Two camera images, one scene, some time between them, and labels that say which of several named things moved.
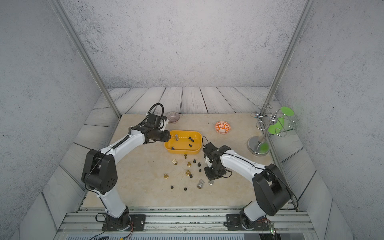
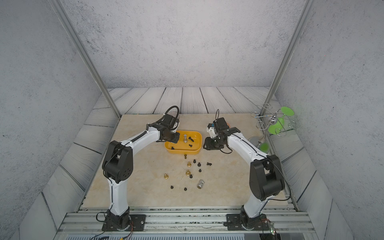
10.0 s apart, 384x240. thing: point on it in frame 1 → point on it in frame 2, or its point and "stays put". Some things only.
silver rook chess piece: x=201 y=183 stays put
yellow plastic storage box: x=184 y=142 stays put
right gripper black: x=210 y=176 → x=209 y=145
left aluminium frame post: x=60 y=11 stays put
